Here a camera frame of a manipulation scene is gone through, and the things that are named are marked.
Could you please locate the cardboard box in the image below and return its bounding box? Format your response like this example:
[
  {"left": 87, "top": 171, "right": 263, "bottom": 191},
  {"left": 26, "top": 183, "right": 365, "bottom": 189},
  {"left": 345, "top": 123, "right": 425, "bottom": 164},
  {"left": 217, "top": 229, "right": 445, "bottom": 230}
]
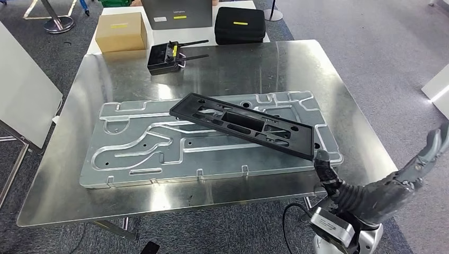
[{"left": 95, "top": 12, "right": 148, "bottom": 53}]

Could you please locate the chrome stanchion base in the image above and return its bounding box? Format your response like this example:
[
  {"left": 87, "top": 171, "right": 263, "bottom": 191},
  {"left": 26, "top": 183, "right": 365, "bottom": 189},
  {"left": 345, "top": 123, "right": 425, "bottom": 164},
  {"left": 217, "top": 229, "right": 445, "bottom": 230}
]
[
  {"left": 39, "top": 0, "right": 75, "bottom": 34},
  {"left": 264, "top": 0, "right": 283, "bottom": 22}
]

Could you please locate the steel workbench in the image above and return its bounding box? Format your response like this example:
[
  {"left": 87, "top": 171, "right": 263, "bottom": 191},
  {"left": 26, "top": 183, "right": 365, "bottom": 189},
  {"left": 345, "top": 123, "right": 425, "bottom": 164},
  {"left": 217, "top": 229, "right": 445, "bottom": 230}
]
[{"left": 16, "top": 39, "right": 399, "bottom": 241}]

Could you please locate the white floor tape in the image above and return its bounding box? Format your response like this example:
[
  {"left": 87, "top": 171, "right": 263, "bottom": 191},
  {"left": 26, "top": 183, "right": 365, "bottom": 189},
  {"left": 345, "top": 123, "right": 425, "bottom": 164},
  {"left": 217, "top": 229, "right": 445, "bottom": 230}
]
[{"left": 22, "top": 0, "right": 78, "bottom": 21}]

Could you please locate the steel side table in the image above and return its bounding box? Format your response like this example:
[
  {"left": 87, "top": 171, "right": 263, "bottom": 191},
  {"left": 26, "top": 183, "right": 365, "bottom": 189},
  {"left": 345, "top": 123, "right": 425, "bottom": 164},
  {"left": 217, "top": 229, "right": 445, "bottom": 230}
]
[{"left": 0, "top": 121, "right": 31, "bottom": 207}]

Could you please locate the grey laptop box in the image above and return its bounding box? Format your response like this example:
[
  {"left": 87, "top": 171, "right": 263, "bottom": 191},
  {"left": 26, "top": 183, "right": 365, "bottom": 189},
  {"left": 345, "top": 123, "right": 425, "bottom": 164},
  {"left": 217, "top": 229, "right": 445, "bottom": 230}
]
[{"left": 141, "top": 0, "right": 213, "bottom": 31}]

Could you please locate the black robot foot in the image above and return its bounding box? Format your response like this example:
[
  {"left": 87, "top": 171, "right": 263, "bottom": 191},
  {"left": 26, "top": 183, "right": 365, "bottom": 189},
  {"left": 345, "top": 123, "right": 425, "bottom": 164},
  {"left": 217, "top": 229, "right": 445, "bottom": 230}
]
[{"left": 140, "top": 241, "right": 160, "bottom": 254}]

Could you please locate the white cabinet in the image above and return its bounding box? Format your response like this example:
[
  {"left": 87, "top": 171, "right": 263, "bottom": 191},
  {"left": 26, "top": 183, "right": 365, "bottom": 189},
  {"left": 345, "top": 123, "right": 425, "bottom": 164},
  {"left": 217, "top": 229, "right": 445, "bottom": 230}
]
[{"left": 421, "top": 64, "right": 449, "bottom": 120}]

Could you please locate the white table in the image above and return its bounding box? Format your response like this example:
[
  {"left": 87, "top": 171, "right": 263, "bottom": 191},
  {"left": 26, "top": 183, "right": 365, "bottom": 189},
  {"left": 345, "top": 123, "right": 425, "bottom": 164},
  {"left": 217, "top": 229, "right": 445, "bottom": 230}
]
[{"left": 86, "top": 0, "right": 271, "bottom": 55}]

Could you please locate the stamped metal plate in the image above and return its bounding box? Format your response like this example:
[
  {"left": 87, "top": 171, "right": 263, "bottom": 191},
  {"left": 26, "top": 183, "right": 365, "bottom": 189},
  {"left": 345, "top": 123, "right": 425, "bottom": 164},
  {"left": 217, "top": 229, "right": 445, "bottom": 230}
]
[{"left": 79, "top": 91, "right": 344, "bottom": 189}]

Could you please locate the black plastic panel part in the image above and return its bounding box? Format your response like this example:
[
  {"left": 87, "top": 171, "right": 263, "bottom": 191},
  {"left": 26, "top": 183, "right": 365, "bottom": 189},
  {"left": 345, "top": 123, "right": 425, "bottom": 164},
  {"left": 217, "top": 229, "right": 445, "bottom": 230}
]
[{"left": 169, "top": 92, "right": 315, "bottom": 161}]

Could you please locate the black zip case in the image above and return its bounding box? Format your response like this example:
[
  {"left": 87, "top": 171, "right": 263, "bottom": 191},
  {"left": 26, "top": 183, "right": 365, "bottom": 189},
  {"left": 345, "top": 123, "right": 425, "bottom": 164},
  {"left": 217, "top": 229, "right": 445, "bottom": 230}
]
[{"left": 214, "top": 7, "right": 266, "bottom": 45}]

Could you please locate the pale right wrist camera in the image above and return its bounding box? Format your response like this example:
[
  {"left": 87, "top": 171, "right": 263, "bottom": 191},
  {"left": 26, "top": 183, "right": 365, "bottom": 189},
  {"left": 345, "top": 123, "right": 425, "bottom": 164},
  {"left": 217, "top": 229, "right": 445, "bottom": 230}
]
[{"left": 310, "top": 207, "right": 356, "bottom": 249}]

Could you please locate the black remote controller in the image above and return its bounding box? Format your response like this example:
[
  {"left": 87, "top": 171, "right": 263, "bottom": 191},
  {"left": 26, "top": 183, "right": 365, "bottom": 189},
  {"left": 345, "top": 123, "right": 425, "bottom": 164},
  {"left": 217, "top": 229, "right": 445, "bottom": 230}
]
[{"left": 147, "top": 39, "right": 210, "bottom": 76}]

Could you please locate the white board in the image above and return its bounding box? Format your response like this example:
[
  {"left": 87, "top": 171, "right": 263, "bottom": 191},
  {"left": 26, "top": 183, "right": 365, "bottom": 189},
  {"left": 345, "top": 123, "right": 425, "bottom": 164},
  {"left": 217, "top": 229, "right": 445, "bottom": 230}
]
[{"left": 0, "top": 21, "right": 64, "bottom": 150}]

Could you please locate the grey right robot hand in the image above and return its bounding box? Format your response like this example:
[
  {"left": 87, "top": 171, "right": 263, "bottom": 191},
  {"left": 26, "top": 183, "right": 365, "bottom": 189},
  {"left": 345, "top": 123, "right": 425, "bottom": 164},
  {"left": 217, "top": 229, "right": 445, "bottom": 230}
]
[{"left": 313, "top": 121, "right": 449, "bottom": 225}]

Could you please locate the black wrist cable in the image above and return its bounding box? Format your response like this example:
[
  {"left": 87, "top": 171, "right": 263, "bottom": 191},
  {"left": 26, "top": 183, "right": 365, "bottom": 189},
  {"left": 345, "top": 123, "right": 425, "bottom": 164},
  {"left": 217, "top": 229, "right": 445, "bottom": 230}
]
[{"left": 282, "top": 203, "right": 313, "bottom": 254}]

